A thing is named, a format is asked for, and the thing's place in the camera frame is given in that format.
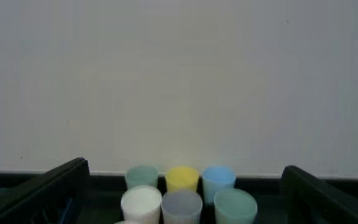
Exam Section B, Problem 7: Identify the grey cup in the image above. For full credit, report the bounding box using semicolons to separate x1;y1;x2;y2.
160;189;203;224

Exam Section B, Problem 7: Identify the white cup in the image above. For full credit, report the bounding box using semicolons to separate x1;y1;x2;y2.
120;185;163;224

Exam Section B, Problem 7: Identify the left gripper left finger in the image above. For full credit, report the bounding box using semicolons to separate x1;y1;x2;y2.
0;157;90;224

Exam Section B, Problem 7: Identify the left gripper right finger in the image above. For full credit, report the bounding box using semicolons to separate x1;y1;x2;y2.
280;164;358;224

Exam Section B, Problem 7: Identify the green cup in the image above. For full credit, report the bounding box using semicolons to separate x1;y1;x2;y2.
124;164;160;190
213;188;259;224

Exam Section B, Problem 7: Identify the yellow cup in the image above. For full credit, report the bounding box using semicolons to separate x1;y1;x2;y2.
165;165;200;193

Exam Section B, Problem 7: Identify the blue cup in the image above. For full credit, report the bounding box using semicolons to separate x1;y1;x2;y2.
201;165;237;205

